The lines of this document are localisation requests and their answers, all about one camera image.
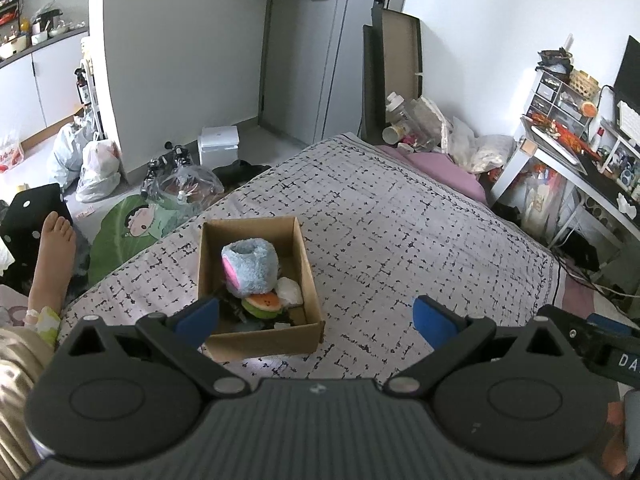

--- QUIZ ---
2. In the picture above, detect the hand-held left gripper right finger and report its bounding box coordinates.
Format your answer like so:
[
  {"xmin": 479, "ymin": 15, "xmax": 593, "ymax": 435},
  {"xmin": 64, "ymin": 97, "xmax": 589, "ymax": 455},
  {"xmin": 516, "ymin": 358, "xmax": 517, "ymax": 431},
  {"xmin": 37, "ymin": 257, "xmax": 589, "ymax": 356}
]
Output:
[{"xmin": 384, "ymin": 295, "xmax": 586, "ymax": 397}]

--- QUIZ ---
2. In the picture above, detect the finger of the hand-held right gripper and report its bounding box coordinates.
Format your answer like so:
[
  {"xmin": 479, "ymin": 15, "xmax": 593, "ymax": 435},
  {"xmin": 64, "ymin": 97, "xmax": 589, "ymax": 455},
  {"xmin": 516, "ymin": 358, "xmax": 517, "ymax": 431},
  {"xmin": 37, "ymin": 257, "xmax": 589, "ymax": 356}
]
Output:
[
  {"xmin": 537, "ymin": 303, "xmax": 601, "ymax": 361},
  {"xmin": 586, "ymin": 313, "xmax": 635, "ymax": 337}
]

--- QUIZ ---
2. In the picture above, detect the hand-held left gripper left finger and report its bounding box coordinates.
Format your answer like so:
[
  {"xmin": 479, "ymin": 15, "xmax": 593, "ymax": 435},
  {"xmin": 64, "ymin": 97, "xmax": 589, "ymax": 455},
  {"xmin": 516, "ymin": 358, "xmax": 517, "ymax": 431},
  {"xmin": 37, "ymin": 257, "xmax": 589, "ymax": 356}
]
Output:
[{"xmin": 55, "ymin": 296, "xmax": 253, "ymax": 401}]

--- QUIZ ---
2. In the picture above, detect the brown cardboard box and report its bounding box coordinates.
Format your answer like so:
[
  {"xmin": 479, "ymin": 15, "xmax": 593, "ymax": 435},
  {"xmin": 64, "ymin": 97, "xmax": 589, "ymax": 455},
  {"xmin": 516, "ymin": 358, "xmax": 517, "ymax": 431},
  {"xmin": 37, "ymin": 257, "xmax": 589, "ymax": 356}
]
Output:
[{"xmin": 197, "ymin": 215, "xmax": 325, "ymax": 362}]

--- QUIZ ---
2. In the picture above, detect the burger plush toy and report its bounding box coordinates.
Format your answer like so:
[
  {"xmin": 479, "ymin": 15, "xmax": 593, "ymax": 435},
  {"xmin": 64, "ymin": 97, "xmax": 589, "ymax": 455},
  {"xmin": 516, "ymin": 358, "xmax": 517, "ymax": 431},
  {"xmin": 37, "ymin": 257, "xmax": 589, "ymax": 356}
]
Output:
[{"xmin": 243, "ymin": 292, "xmax": 281, "ymax": 320}]

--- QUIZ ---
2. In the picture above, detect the grey-blue fluffy plush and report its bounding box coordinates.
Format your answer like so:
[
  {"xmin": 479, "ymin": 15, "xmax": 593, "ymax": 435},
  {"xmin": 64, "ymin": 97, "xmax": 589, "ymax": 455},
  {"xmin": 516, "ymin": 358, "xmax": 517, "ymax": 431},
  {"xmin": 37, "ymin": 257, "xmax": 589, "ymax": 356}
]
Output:
[{"xmin": 221, "ymin": 239, "xmax": 280, "ymax": 297}]

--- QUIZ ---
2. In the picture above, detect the black knitted item white patch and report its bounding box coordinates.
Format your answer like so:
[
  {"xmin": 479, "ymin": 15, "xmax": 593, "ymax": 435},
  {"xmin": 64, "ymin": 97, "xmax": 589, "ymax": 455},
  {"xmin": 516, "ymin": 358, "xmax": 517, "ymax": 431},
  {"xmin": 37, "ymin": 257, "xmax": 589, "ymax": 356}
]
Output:
[{"xmin": 270, "ymin": 310, "xmax": 307, "ymax": 331}]

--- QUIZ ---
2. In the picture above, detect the white cloth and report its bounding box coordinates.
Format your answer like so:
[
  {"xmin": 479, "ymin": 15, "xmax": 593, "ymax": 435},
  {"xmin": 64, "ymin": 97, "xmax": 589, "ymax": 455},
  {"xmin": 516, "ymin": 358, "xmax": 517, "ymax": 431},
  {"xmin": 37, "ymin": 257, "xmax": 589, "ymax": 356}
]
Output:
[{"xmin": 276, "ymin": 277, "xmax": 305, "ymax": 307}]

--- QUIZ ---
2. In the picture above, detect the person's right hand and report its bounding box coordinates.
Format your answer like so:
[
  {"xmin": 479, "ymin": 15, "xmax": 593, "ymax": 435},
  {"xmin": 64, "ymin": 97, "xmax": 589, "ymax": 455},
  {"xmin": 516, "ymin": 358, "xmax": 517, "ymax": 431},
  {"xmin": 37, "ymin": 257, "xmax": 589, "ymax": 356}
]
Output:
[{"xmin": 602, "ymin": 400, "xmax": 627, "ymax": 478}]

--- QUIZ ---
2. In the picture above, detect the white black-patterned blanket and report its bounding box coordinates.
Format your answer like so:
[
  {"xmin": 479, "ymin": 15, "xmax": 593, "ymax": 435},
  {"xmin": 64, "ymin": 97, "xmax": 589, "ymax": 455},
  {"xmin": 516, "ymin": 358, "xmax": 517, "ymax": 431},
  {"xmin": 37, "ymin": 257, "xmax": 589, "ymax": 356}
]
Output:
[{"xmin": 56, "ymin": 132, "xmax": 559, "ymax": 387}]

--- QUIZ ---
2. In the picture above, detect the green cartoon mat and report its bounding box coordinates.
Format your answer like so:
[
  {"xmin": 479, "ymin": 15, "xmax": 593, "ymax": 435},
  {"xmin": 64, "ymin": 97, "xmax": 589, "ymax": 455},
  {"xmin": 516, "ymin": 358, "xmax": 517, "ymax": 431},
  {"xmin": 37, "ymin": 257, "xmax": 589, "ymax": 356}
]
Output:
[{"xmin": 89, "ymin": 194, "xmax": 202, "ymax": 282}]

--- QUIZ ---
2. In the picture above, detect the white bag hanging on desk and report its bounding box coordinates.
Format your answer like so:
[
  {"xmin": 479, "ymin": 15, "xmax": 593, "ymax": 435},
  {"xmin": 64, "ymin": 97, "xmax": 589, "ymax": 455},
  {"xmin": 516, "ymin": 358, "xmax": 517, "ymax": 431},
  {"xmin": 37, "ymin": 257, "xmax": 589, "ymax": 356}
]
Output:
[{"xmin": 522, "ymin": 169, "xmax": 572, "ymax": 227}]

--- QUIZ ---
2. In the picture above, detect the clear plastic bag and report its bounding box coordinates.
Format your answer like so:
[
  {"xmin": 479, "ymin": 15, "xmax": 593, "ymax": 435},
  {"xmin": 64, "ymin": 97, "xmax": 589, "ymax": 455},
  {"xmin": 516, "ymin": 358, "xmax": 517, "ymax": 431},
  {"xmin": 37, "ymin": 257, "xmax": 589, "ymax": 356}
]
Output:
[{"xmin": 149, "ymin": 164, "xmax": 225, "ymax": 212}]

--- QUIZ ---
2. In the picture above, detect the black cloth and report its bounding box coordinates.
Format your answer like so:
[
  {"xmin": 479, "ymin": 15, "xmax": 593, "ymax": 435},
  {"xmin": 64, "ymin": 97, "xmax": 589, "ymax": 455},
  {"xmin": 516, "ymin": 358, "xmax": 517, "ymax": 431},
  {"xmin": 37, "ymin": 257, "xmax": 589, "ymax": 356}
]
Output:
[{"xmin": 214, "ymin": 159, "xmax": 272, "ymax": 187}]

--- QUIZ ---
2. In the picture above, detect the person's foot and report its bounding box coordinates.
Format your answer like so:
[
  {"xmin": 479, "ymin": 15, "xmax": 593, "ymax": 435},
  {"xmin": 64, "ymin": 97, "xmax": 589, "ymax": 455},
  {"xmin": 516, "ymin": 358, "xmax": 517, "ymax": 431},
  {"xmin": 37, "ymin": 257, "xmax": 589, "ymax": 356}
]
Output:
[{"xmin": 27, "ymin": 211, "xmax": 77, "ymax": 322}]

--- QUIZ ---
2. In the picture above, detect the black tripod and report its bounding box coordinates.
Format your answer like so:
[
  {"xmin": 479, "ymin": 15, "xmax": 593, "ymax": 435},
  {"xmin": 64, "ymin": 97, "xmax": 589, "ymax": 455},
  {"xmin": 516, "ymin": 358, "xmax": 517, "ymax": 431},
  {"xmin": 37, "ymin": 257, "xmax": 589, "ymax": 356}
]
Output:
[{"xmin": 142, "ymin": 142, "xmax": 194, "ymax": 196}]

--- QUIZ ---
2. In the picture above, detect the white desk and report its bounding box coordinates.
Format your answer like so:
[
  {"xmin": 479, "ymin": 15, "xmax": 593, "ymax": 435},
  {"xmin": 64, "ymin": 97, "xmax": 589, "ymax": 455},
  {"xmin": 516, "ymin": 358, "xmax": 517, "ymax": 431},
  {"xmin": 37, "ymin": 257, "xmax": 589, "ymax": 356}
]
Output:
[{"xmin": 491, "ymin": 119, "xmax": 640, "ymax": 241}]

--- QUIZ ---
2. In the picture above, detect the white box appliance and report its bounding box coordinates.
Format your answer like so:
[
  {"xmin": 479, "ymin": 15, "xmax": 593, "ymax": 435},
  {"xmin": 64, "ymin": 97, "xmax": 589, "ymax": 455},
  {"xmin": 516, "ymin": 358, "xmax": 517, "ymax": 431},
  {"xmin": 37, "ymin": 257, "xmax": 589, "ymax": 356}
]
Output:
[{"xmin": 197, "ymin": 125, "xmax": 240, "ymax": 169}]

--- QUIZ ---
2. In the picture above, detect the pile of white plastic bags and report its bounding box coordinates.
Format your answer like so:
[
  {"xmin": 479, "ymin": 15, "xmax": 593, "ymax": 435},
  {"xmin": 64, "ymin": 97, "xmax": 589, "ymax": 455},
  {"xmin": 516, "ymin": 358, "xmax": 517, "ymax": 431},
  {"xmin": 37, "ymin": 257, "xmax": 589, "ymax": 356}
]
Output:
[{"xmin": 424, "ymin": 94, "xmax": 517, "ymax": 174}]

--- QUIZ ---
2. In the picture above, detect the person's beige clothing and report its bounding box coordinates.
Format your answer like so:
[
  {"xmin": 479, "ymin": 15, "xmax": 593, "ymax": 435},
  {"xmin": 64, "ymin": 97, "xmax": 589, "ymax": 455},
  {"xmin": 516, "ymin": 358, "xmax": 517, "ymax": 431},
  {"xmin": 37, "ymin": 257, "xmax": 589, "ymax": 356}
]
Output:
[{"xmin": 0, "ymin": 325, "xmax": 57, "ymax": 480}]

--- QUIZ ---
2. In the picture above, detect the black polka dot cushion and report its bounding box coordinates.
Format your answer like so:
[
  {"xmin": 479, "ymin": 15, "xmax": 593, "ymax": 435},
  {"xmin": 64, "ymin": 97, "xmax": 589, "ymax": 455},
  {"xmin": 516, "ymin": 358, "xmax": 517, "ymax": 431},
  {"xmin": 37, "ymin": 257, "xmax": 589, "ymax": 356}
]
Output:
[{"xmin": 0, "ymin": 183, "xmax": 74, "ymax": 282}]

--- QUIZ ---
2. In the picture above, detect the white keyboard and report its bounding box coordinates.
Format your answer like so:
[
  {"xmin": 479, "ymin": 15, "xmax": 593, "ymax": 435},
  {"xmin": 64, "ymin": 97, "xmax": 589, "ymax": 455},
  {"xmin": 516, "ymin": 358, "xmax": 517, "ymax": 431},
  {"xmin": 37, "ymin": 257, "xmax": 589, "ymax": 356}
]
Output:
[{"xmin": 617, "ymin": 101, "xmax": 640, "ymax": 142}]

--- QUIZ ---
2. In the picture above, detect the grey plastic bag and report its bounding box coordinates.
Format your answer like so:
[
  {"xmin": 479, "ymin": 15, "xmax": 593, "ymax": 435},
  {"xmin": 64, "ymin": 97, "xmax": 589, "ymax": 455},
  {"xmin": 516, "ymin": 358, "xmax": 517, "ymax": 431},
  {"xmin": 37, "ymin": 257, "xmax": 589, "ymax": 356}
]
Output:
[{"xmin": 47, "ymin": 119, "xmax": 96, "ymax": 189}]

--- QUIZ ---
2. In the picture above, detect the clear plastic bottle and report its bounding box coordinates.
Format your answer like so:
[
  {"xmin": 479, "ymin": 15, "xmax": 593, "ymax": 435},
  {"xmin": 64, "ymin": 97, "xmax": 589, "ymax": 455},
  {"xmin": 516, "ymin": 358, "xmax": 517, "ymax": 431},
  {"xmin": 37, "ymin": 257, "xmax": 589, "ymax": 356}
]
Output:
[{"xmin": 384, "ymin": 92, "xmax": 417, "ymax": 127}]

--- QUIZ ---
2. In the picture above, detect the clear drawer organizer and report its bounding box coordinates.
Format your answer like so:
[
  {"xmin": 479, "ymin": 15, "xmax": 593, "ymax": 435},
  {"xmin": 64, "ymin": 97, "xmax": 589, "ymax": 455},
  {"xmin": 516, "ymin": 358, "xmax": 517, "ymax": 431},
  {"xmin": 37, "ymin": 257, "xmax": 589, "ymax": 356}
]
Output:
[{"xmin": 524, "ymin": 67, "xmax": 601, "ymax": 134}]

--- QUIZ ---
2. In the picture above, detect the wicker basket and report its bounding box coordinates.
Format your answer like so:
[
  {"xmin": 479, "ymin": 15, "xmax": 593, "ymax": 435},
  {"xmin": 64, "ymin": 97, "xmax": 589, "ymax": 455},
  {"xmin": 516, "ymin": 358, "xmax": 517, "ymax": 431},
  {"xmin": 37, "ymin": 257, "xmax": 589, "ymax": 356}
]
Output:
[{"xmin": 569, "ymin": 69, "xmax": 600, "ymax": 96}]

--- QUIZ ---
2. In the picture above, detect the red and white plastic bag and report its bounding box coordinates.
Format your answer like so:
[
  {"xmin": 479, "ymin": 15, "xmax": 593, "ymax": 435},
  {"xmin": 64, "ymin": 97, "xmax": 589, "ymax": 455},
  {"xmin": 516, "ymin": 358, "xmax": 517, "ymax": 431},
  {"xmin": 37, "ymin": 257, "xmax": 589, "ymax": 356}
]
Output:
[{"xmin": 0, "ymin": 132, "xmax": 24, "ymax": 174}]

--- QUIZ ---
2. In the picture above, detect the computer monitor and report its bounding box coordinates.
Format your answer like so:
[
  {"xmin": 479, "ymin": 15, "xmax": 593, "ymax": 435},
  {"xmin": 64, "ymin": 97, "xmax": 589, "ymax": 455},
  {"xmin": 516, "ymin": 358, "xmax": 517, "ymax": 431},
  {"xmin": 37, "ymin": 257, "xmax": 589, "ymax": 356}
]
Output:
[{"xmin": 612, "ymin": 34, "xmax": 640, "ymax": 112}]

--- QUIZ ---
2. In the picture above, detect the flat cardboard box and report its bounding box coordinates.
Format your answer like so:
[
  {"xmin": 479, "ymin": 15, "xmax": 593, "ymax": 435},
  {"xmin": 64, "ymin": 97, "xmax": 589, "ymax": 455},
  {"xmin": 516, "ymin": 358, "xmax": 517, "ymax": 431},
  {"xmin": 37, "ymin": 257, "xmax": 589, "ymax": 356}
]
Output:
[{"xmin": 362, "ymin": 8, "xmax": 424, "ymax": 144}]

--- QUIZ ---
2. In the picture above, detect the white kitchen cabinet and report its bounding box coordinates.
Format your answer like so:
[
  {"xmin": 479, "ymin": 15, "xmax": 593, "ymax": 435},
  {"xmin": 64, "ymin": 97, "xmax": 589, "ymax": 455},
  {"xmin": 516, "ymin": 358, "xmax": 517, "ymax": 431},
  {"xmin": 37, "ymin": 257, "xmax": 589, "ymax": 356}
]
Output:
[{"xmin": 0, "ymin": 0, "xmax": 104, "ymax": 157}]

